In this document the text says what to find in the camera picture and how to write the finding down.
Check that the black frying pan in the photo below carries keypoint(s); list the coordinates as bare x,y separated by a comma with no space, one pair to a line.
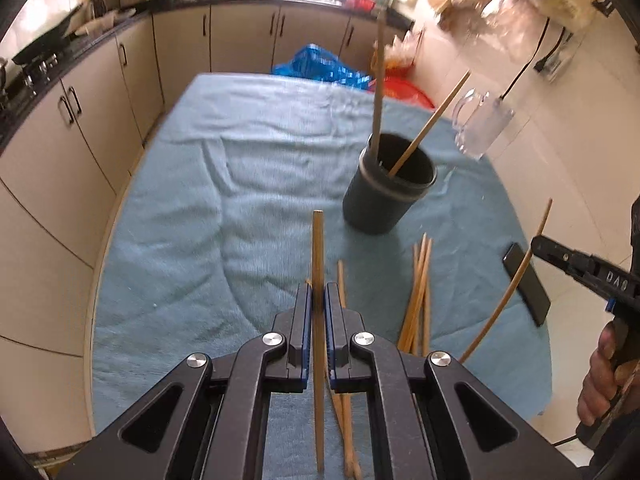
45,40

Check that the clear glass mug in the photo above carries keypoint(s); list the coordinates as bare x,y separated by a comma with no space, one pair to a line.
485,130

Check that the black smartphone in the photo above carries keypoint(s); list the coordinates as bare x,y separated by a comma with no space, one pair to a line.
527,285

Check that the red plastic basin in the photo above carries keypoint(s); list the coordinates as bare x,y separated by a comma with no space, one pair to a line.
405,91

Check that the blue towel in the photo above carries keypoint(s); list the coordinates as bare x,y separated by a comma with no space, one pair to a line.
200,210

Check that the person's right hand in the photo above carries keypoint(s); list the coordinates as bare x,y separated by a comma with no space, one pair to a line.
602,375

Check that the black kitchen countertop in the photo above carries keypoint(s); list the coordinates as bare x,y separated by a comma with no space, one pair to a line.
55,52

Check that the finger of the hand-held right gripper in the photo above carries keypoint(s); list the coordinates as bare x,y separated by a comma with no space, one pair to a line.
560,256

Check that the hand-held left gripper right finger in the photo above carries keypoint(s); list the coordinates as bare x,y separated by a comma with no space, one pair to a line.
331,332

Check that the dark grey utensil holder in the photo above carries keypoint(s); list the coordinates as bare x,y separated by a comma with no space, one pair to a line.
380,200

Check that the blue plastic bag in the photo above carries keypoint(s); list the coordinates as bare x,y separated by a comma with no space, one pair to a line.
315,62

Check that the clear bag with orange contents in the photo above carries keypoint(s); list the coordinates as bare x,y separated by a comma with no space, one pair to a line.
402,50

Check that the beige kitchen cabinets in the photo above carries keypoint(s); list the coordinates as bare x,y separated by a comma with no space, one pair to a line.
90,150

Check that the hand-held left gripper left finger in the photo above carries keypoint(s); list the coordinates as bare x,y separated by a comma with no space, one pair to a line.
305,332

